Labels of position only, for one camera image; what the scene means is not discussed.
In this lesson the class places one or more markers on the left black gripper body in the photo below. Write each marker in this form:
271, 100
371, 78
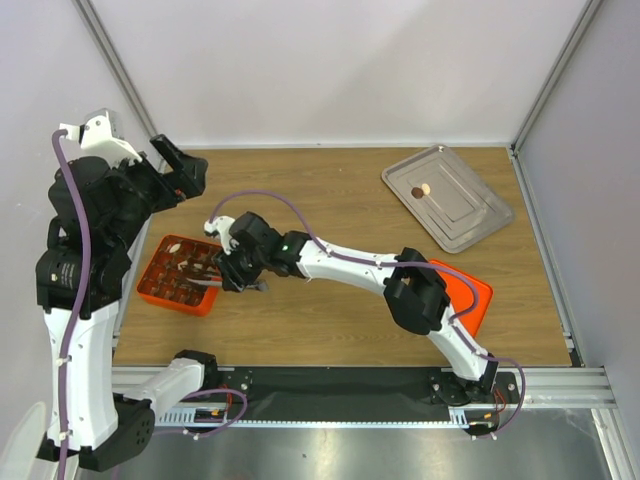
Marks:
144, 190

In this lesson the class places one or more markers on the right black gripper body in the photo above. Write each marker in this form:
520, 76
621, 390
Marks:
242, 266

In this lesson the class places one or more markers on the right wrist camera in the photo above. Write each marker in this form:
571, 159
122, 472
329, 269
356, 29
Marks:
220, 228

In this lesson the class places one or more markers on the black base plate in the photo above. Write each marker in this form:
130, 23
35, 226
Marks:
435, 384

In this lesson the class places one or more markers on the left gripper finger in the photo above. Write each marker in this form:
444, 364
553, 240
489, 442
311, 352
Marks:
179, 184
188, 173

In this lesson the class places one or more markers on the metal tray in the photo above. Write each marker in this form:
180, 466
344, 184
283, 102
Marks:
461, 209

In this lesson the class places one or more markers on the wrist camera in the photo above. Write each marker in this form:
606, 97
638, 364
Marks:
220, 228
100, 135

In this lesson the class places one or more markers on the orange compartment chocolate box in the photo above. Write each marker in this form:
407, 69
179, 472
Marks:
160, 285

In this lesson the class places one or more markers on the metal tongs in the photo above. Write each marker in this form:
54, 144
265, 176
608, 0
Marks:
210, 280

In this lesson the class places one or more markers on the aluminium frame rail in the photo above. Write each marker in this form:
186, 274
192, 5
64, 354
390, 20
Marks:
568, 388

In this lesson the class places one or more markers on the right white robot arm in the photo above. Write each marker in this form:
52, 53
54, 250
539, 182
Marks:
413, 288

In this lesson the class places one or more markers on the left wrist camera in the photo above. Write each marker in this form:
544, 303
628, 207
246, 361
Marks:
100, 135

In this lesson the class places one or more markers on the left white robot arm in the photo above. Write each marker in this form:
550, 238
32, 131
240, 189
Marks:
101, 203

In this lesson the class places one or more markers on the grey cable duct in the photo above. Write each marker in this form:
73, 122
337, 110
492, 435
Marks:
202, 417

